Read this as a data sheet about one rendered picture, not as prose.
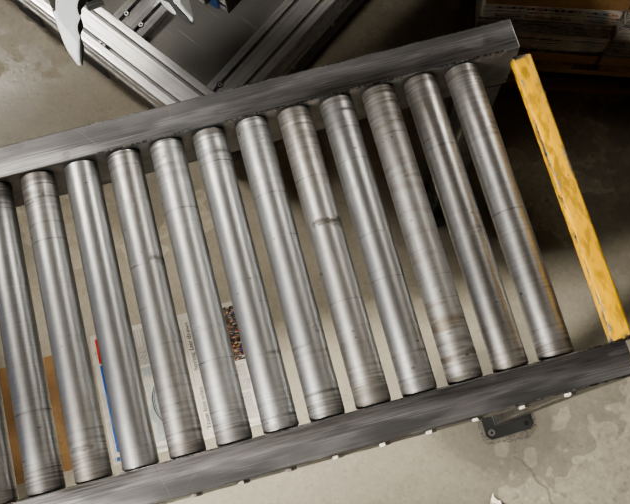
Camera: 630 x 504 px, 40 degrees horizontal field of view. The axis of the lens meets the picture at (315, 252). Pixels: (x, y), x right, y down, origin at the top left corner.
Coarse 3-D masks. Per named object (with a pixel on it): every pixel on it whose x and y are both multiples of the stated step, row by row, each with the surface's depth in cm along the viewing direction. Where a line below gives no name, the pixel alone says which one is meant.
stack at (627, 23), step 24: (480, 0) 186; (480, 24) 188; (528, 24) 186; (552, 24) 185; (576, 24) 185; (600, 24) 183; (624, 24) 182; (528, 48) 196; (552, 48) 195; (576, 48) 194; (600, 48) 193; (624, 48) 191; (576, 72) 203; (600, 72) 202; (624, 72) 202
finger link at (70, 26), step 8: (56, 0) 83; (64, 0) 83; (72, 0) 83; (80, 0) 83; (56, 8) 83; (64, 8) 83; (72, 8) 83; (80, 8) 84; (56, 16) 82; (64, 16) 82; (72, 16) 82; (80, 16) 83; (64, 24) 82; (72, 24) 82; (80, 24) 83; (64, 32) 82; (72, 32) 82; (80, 32) 83; (64, 40) 82; (72, 40) 82; (80, 40) 82; (72, 48) 82; (80, 48) 82; (72, 56) 82; (80, 56) 82; (80, 64) 83
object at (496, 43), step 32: (480, 32) 130; (512, 32) 130; (352, 64) 129; (384, 64) 129; (416, 64) 129; (448, 64) 129; (480, 64) 131; (224, 96) 128; (256, 96) 128; (288, 96) 128; (320, 96) 128; (352, 96) 130; (448, 96) 140; (96, 128) 128; (128, 128) 128; (160, 128) 127; (192, 128) 127; (224, 128) 130; (320, 128) 139; (0, 160) 127; (32, 160) 127; (64, 160) 127; (96, 160) 129; (192, 160) 138; (64, 192) 137
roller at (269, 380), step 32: (224, 160) 126; (224, 192) 125; (224, 224) 124; (224, 256) 123; (256, 256) 124; (256, 288) 121; (256, 320) 120; (256, 352) 119; (256, 384) 118; (288, 384) 119; (288, 416) 117
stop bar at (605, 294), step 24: (528, 72) 126; (528, 96) 125; (552, 120) 124; (552, 144) 123; (552, 168) 122; (576, 192) 121; (576, 216) 120; (576, 240) 120; (600, 264) 118; (600, 288) 117; (600, 312) 117; (624, 336) 116
